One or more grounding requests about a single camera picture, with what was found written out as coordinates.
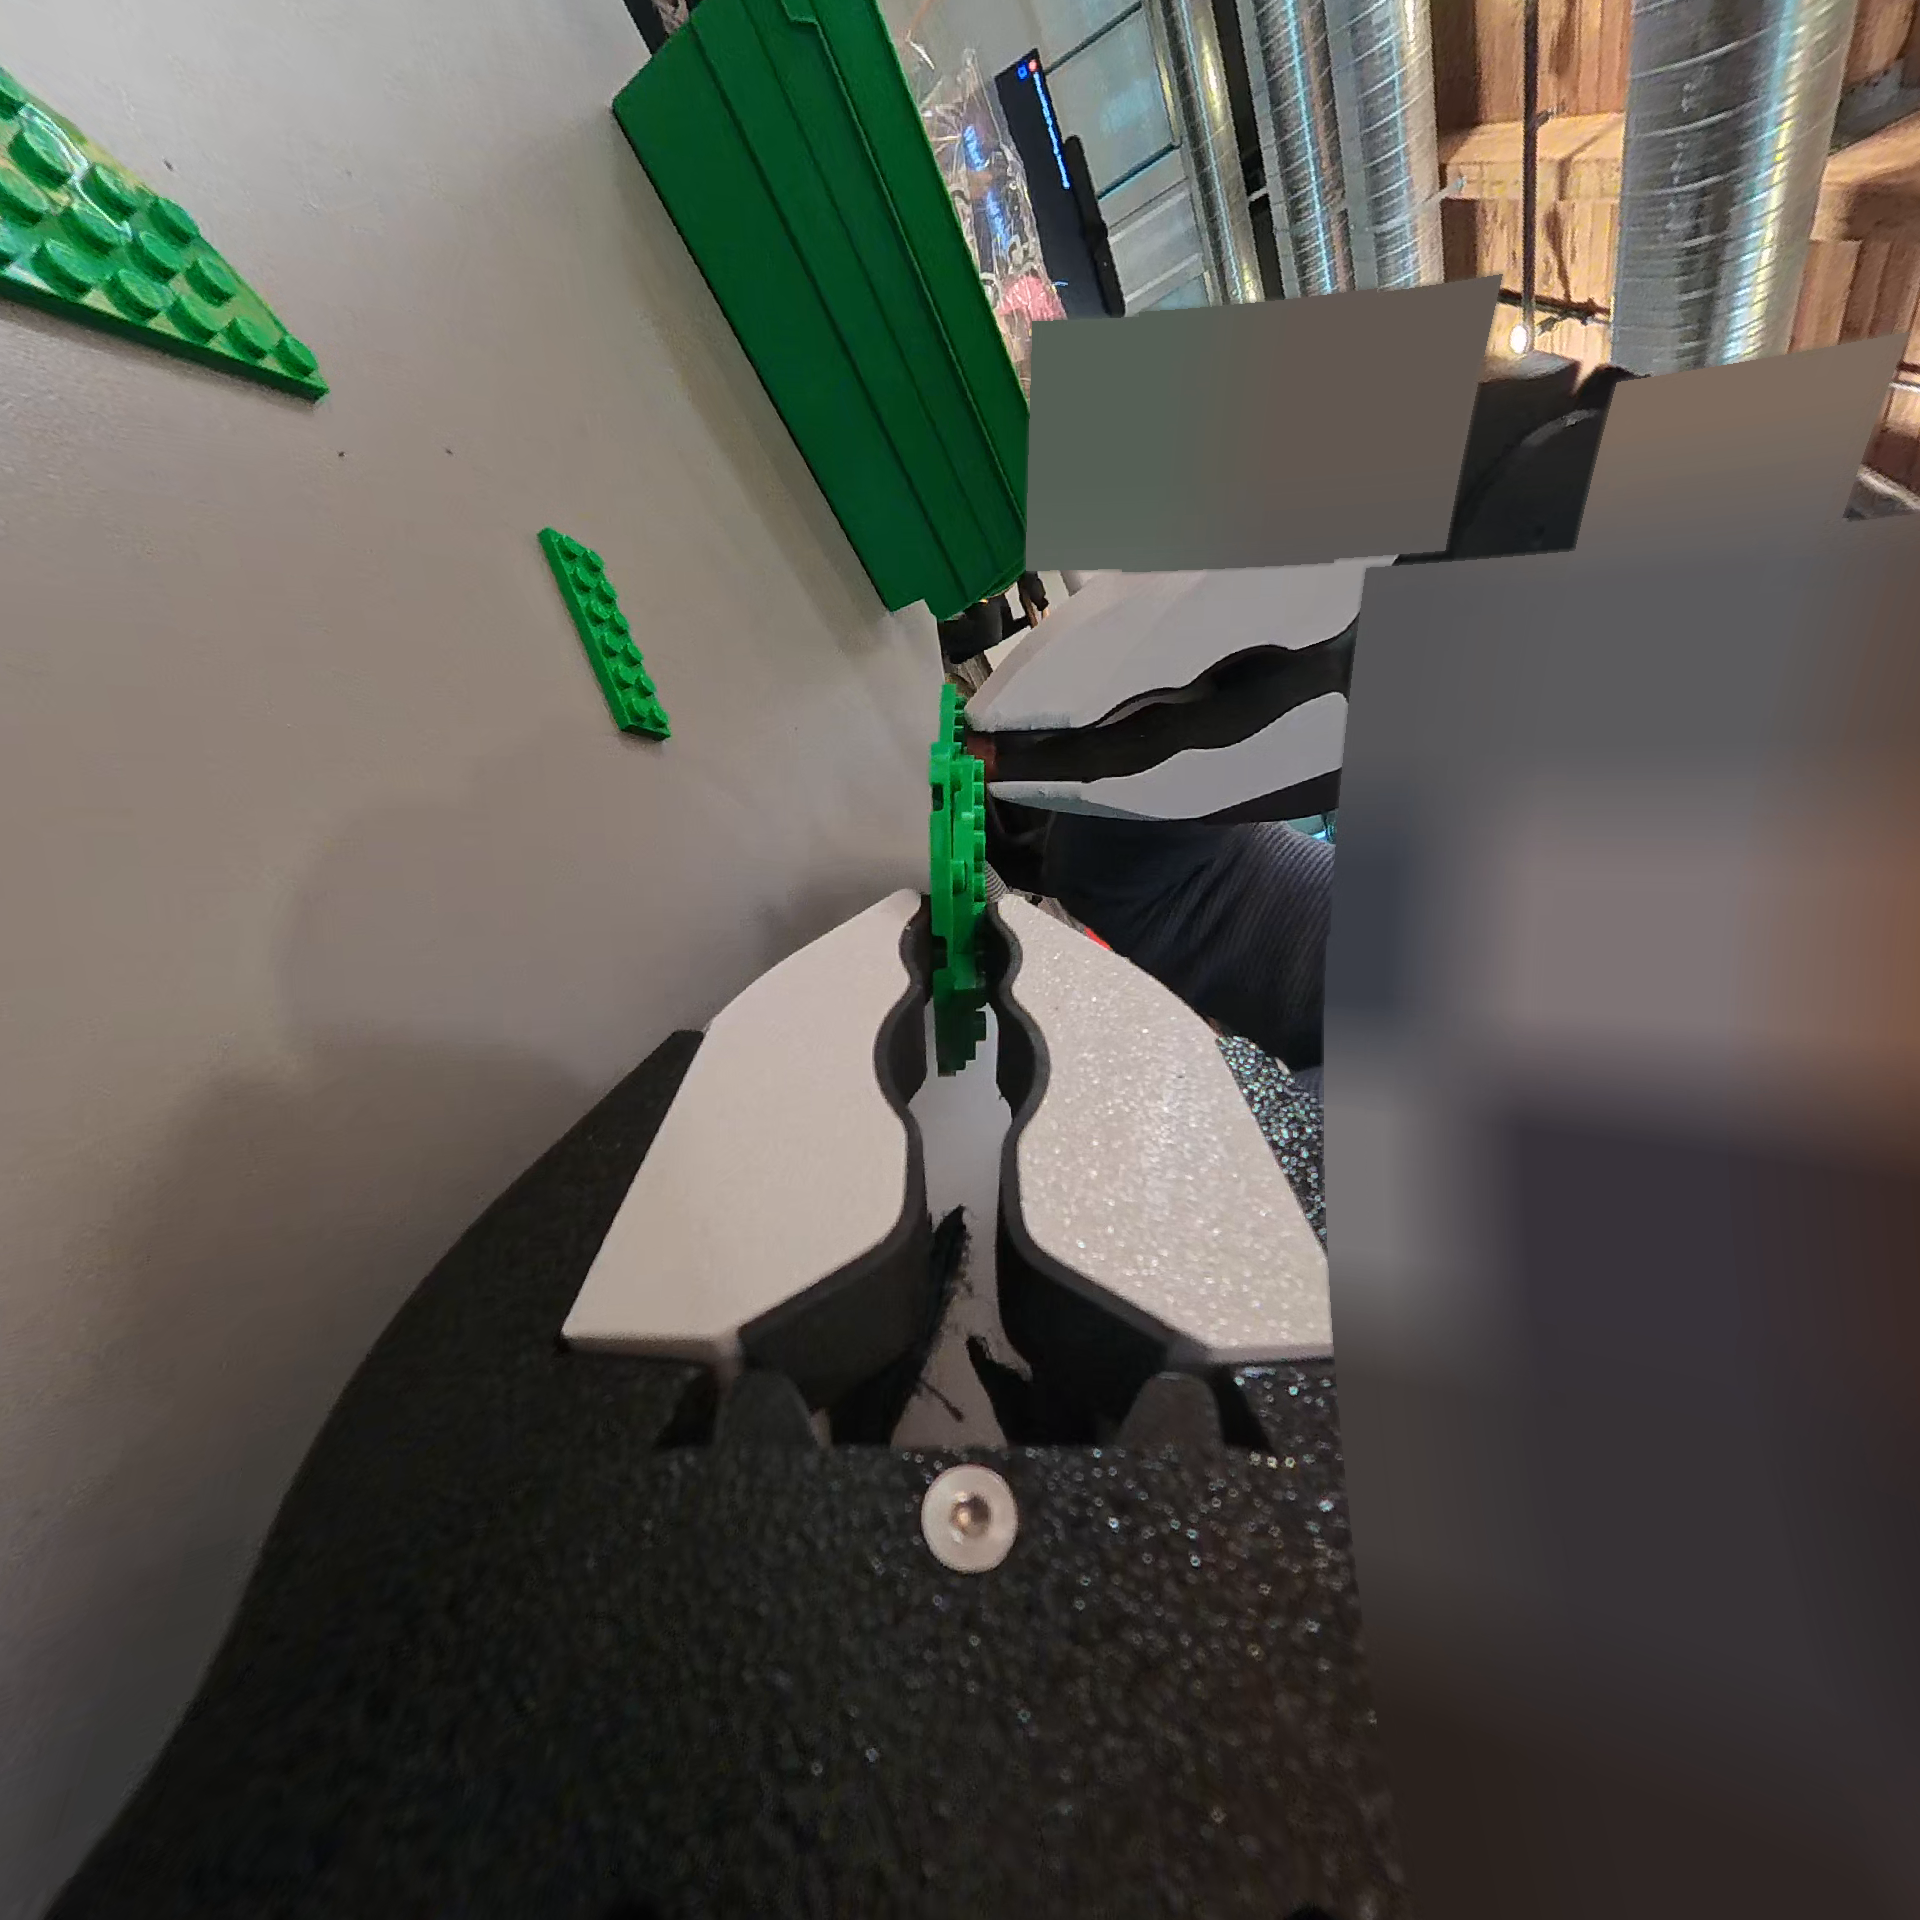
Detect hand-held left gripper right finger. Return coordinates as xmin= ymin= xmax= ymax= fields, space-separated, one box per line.
xmin=989 ymin=897 xmax=1334 ymax=1375

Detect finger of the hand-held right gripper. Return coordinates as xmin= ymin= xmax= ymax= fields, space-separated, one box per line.
xmin=982 ymin=690 xmax=1347 ymax=827
xmin=960 ymin=566 xmax=1369 ymax=737

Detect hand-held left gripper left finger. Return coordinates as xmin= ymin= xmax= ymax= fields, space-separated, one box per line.
xmin=560 ymin=886 xmax=941 ymax=1368

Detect green lego plate assembly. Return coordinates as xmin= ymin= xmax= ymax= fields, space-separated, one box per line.
xmin=921 ymin=681 xmax=1005 ymax=1082

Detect person's right forearm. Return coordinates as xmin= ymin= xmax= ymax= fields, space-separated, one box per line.
xmin=1032 ymin=816 xmax=1334 ymax=1070

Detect green long lego plate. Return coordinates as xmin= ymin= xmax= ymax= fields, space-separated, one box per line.
xmin=534 ymin=527 xmax=674 ymax=740

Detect green half-round lego plate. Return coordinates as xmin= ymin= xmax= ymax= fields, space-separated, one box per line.
xmin=0 ymin=67 xmax=329 ymax=404

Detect black monitor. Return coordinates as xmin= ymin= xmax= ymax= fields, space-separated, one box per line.
xmin=989 ymin=50 xmax=1130 ymax=320

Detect green stacked storage bins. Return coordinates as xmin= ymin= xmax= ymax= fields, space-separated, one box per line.
xmin=611 ymin=0 xmax=1037 ymax=615

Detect silver ventilation duct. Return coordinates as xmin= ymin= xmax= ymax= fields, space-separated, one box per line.
xmin=1162 ymin=0 xmax=1445 ymax=304
xmin=1611 ymin=0 xmax=1865 ymax=372

